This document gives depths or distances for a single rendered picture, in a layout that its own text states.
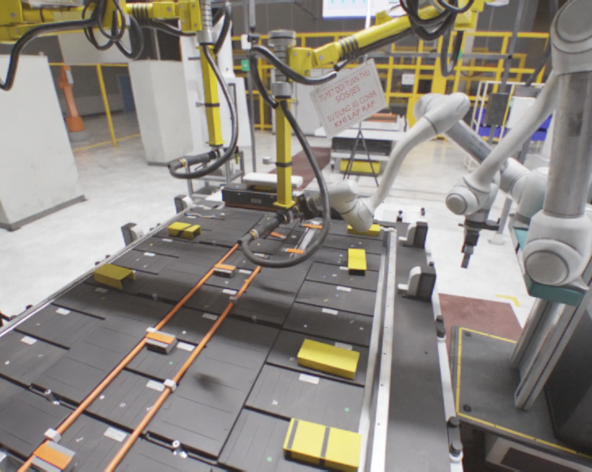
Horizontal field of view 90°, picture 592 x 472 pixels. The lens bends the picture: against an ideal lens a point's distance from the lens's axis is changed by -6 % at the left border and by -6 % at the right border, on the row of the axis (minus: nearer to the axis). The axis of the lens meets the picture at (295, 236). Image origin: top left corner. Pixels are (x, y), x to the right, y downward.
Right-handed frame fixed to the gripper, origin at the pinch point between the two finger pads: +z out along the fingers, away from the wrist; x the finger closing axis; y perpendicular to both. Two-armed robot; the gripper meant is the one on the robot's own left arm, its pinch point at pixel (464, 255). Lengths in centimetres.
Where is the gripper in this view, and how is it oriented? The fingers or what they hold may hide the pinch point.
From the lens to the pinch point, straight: 148.7
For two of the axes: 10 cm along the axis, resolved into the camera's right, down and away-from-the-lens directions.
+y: -9.0, -2.0, 3.9
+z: 0.0, 8.9, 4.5
